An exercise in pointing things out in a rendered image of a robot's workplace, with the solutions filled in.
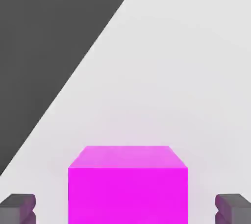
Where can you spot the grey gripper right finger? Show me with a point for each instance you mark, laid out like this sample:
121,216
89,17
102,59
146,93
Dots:
235,209

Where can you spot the small magenta cube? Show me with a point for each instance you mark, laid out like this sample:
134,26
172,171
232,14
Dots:
127,194

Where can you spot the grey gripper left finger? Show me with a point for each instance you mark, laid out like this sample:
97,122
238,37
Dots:
15,208

